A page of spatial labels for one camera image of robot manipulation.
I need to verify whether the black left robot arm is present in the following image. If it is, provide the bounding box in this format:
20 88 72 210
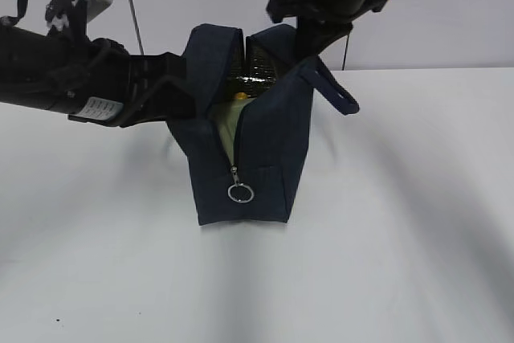
1 17 196 128

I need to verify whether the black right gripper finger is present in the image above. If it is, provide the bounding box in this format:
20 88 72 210
292 17 353 67

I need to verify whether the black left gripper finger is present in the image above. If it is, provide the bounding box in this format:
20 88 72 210
120 76 197 128
128 52 187 90

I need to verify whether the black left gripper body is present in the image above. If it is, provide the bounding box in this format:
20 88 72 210
48 38 131 126

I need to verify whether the yellow pear shaped gourd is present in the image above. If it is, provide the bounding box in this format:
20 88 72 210
234 92 249 100

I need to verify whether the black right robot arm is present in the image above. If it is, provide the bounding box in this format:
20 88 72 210
266 0 388 63

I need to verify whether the silver zipper pull ring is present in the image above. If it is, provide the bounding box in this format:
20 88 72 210
226 164 255 204

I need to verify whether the green lid glass food container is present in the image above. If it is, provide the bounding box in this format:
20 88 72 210
210 99 253 164

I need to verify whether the dark blue fabric lunch bag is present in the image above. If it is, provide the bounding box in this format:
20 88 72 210
167 23 359 226

